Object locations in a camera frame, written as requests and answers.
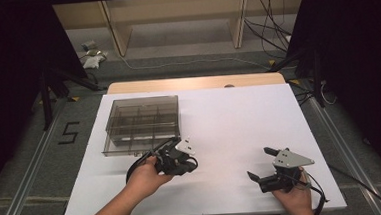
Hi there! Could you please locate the white bag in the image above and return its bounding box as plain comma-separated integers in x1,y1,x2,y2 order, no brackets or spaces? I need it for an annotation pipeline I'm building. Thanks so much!
80,53,109,71

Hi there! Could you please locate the shiny round disc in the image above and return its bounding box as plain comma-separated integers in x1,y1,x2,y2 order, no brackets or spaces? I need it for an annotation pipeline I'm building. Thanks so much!
86,48,103,59

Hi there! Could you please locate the smoked transparent drawer box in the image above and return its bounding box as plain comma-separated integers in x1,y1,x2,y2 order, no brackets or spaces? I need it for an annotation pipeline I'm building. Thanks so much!
98,94,183,159

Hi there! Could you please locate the black curtain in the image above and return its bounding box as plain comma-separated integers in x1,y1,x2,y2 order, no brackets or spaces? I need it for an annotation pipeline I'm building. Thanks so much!
0,0,96,200
283,0,381,195

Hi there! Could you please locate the person's left hand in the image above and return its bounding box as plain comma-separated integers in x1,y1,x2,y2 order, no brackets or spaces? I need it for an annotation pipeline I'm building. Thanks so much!
123,154,177,202

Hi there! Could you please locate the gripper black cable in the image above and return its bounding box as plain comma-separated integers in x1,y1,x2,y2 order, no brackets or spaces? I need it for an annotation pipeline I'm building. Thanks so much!
287,167,331,215
123,151,158,185

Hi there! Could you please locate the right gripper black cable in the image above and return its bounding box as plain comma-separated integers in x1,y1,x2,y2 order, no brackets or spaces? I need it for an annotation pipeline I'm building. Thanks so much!
287,167,331,215

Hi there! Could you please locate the light wooden furniture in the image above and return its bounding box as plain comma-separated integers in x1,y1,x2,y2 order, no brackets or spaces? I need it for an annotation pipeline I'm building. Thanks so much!
51,0,310,62

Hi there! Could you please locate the aluminium floor rail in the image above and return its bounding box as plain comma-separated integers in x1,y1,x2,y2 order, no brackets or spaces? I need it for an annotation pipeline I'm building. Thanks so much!
306,92,381,215
0,97,73,215

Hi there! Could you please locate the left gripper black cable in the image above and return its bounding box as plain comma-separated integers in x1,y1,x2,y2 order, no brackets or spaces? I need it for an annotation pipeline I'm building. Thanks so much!
123,151,158,185

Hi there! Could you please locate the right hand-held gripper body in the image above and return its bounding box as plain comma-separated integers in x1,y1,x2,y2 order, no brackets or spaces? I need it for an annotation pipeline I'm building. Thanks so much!
256,146,318,195

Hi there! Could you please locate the person's right hand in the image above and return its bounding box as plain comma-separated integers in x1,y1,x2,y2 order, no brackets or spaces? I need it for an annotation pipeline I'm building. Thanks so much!
270,168,315,215

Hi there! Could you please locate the bundle of black cables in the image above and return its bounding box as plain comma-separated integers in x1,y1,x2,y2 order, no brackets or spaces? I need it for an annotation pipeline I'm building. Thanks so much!
241,0,294,56

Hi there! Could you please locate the grey pouch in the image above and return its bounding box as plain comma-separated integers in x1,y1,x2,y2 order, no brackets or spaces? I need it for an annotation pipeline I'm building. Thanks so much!
80,39,99,52

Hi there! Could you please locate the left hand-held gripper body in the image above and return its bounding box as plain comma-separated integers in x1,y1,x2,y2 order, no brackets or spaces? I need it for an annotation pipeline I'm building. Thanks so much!
151,136,200,178

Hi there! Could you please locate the black stand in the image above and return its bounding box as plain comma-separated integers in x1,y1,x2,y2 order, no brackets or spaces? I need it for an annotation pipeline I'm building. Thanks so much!
264,44,327,113
37,63,112,132

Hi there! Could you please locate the black floor cable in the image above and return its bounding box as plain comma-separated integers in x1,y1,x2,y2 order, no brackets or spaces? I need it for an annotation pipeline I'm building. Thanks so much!
327,161,381,215

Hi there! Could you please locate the wooden table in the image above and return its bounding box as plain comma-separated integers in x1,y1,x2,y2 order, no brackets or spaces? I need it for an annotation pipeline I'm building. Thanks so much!
105,71,287,97

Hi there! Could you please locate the white table cover sheet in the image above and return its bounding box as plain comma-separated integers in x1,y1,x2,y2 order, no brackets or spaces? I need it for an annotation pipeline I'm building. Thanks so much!
56,79,349,215

